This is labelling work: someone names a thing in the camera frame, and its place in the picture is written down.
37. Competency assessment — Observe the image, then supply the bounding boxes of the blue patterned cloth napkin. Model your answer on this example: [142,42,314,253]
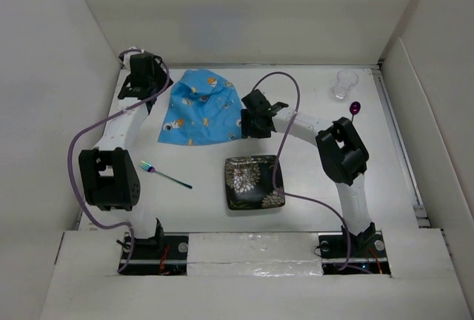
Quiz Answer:
[158,69,242,146]

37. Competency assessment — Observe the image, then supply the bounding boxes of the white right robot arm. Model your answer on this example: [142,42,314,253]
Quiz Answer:
[241,90,375,256]

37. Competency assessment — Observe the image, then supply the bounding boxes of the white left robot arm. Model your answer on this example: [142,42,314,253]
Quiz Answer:
[79,47,173,259]

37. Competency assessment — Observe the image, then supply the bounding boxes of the black floral square plate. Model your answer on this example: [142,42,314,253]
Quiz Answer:
[224,155,286,211]

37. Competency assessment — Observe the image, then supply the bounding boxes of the iridescent metal fork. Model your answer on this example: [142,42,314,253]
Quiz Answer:
[139,161,193,190]

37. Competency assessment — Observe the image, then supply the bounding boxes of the purple metal spoon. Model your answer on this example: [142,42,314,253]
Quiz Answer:
[350,101,361,121]

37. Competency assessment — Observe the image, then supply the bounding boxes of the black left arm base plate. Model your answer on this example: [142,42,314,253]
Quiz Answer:
[117,233,189,276]

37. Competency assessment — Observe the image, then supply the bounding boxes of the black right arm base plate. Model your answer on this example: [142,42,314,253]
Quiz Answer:
[313,233,391,275]

